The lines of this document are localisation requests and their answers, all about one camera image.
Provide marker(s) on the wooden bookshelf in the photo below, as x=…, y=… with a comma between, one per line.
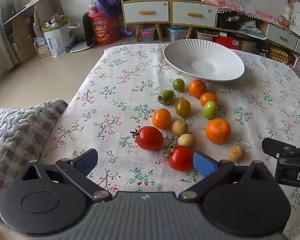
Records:
x=47, y=7

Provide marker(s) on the purple floor toy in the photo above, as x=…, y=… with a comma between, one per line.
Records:
x=127, y=32

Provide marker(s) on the white paper bag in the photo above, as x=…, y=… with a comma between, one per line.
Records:
x=60, y=40

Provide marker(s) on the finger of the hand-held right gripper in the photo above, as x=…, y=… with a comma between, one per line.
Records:
x=277, y=148

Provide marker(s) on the white printed carton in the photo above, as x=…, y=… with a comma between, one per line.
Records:
x=298, y=63

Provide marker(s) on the red tomato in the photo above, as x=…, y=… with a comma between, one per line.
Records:
x=149, y=138
x=181, y=158

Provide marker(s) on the pink cloth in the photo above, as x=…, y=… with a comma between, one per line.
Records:
x=230, y=5

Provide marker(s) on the red bucket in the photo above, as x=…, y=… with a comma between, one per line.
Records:
x=105, y=30

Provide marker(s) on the dark green tomato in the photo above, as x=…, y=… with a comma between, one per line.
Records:
x=166, y=97

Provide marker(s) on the orange tomato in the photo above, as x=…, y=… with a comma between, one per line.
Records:
x=161, y=118

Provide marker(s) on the white oval board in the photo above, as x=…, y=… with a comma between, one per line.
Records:
x=80, y=48

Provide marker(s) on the yellow egg tray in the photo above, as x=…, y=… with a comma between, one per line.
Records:
x=278, y=55

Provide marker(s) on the red box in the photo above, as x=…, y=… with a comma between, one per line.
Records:
x=226, y=42

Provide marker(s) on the plush toy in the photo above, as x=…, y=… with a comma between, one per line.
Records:
x=53, y=21

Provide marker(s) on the small mandarin orange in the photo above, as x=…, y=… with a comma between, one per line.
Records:
x=208, y=98

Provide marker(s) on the white drawing board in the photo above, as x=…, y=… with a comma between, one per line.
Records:
x=296, y=18

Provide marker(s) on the black flat panel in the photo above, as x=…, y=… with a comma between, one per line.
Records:
x=87, y=30

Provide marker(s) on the green lime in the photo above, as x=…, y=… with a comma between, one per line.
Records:
x=178, y=84

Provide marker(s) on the blue lid storage box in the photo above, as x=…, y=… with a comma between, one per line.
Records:
x=176, y=33

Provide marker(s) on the grey curtain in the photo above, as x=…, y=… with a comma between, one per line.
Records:
x=0, y=17

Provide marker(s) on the white cabinet drawer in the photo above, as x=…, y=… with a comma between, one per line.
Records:
x=145, y=7
x=202, y=8

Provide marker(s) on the low wooden cabinet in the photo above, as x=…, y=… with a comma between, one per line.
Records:
x=282, y=36

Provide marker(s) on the light green tomato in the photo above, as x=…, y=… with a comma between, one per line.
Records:
x=210, y=109

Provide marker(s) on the clear storage box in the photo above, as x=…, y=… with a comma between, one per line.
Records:
x=148, y=33

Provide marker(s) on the yellow-green tomato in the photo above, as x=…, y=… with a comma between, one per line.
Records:
x=183, y=107

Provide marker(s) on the black lid storage box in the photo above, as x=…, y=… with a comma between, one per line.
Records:
x=206, y=35

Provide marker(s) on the large mandarin orange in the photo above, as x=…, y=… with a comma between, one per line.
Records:
x=218, y=130

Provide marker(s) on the tan longan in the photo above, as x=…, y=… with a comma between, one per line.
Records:
x=180, y=127
x=186, y=140
x=236, y=153

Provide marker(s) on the purple hat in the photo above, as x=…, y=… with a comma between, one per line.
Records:
x=107, y=0

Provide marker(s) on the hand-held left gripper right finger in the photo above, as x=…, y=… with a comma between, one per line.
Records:
x=205, y=163

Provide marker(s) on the grey quilted blanket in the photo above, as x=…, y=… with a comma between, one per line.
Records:
x=15, y=135

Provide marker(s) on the floral tablecloth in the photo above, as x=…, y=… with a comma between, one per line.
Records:
x=115, y=92

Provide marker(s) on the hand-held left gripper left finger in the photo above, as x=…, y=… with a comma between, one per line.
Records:
x=86, y=161

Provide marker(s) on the white ribbed plate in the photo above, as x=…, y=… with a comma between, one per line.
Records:
x=203, y=60

